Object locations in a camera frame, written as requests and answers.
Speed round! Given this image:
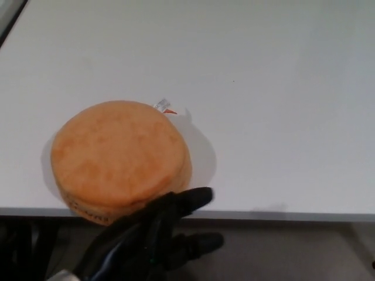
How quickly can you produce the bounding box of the black metal table leg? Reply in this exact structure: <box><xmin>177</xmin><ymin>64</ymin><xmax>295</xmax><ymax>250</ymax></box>
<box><xmin>0</xmin><ymin>218</ymin><xmax>61</xmax><ymax>281</ymax></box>

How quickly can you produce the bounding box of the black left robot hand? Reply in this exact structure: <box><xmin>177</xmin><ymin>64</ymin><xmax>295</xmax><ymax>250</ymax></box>
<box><xmin>74</xmin><ymin>187</ymin><xmax>225</xmax><ymax>281</ymax></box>

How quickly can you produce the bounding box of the orange soft fabric plate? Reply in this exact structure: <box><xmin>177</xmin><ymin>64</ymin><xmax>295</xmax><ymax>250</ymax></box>
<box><xmin>50</xmin><ymin>98</ymin><xmax>193</xmax><ymax>227</ymax></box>

